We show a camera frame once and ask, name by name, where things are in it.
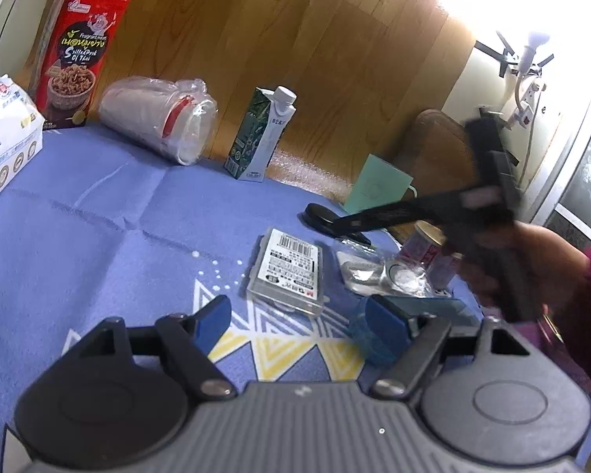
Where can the wooden board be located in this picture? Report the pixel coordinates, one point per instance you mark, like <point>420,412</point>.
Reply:
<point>276,34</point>

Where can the black oval object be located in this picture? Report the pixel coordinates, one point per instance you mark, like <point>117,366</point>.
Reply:
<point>320,217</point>

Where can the wrapped plastic cup stack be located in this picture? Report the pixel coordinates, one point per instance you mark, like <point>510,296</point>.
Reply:
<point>147,113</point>

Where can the can with plastic lid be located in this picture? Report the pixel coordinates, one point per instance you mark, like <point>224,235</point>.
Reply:
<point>423,249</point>

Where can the pink tin box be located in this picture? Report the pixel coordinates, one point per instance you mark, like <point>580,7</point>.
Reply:
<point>566,359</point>

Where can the frosted glass door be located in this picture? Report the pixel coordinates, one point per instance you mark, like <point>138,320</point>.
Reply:
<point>586,182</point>

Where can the white tissue pack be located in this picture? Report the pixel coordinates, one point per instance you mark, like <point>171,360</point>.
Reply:
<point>5,148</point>

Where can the white drink carton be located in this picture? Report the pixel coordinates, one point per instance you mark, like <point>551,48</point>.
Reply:
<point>258,143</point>

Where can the green plastic cup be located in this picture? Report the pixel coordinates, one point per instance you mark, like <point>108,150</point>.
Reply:
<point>374,182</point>

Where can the clear plastic blister pack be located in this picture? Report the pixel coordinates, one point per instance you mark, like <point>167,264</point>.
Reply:
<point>364,271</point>

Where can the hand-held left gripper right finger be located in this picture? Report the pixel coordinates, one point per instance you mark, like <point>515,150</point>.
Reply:
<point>386,322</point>

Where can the blue printed tablecloth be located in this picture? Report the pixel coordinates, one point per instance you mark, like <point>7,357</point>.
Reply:
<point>103,236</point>

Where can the white power plug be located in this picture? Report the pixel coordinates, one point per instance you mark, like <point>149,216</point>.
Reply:
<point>529,51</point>

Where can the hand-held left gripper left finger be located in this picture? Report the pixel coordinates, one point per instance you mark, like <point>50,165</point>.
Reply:
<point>214,320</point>

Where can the clear box with label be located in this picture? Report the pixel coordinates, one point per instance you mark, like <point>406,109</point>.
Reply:
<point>288,266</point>

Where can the red snack box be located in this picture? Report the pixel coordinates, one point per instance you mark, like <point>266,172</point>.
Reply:
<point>79,59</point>

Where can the person's right hand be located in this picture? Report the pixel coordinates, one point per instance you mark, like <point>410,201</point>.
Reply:
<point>551,266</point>

